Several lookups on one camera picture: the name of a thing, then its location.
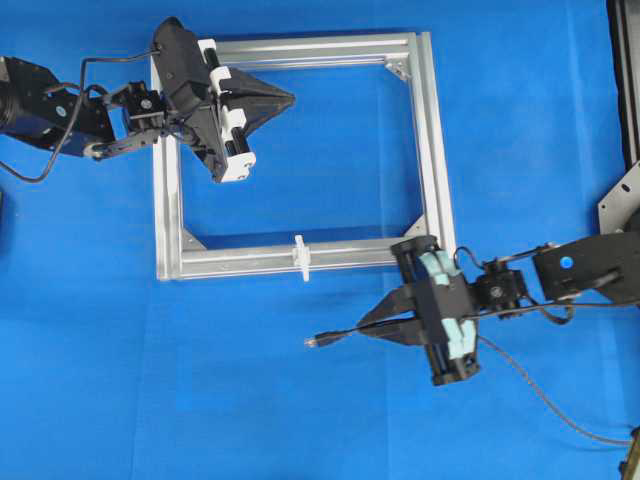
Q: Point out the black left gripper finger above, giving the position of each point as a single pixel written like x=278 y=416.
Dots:
x=247 y=90
x=259 y=111

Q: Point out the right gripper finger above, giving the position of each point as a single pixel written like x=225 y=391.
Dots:
x=398 y=305
x=407 y=332

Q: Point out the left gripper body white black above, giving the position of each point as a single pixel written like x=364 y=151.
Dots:
x=235 y=158

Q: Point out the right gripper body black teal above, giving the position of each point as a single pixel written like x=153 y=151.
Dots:
x=445 y=307

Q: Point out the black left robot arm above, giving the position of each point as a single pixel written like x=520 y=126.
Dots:
x=204 y=105

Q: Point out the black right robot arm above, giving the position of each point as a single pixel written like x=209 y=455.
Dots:
x=547 y=279

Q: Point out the blue table cloth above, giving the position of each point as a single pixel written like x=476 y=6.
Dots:
x=108 y=373

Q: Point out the black stand at right edge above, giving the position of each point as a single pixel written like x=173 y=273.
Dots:
x=622 y=100

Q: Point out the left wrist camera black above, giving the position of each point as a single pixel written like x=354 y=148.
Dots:
x=180 y=65

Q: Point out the white string loop clip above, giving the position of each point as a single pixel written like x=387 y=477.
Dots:
x=302 y=257

